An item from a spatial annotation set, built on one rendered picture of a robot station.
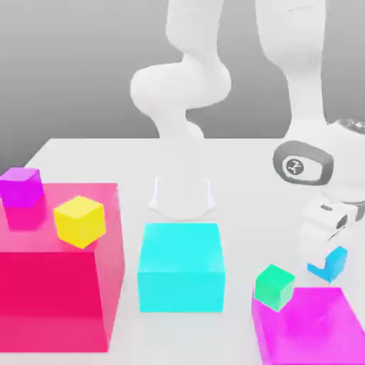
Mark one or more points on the large magenta box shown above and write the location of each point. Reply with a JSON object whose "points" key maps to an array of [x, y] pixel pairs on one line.
{"points": [[316, 328]]}

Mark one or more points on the small yellow cube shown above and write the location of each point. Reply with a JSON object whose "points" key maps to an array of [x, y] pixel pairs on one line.
{"points": [[81, 222]]}

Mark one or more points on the small green cube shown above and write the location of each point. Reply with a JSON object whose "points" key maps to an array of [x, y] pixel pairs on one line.
{"points": [[273, 286]]}

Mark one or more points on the large cyan box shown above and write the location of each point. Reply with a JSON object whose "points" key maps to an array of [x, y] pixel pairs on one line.
{"points": [[181, 271]]}

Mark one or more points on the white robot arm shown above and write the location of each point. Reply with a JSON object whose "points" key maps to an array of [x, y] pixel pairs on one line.
{"points": [[182, 85]]}

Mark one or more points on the small blue cube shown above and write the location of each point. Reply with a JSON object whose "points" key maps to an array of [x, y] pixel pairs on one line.
{"points": [[336, 263]]}

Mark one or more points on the small purple cube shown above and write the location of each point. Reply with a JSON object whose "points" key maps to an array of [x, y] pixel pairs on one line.
{"points": [[20, 188]]}

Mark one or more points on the large pink box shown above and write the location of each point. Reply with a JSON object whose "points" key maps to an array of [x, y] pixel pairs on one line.
{"points": [[48, 293]]}

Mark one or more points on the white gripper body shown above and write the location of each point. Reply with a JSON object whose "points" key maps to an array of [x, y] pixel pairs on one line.
{"points": [[313, 245]]}

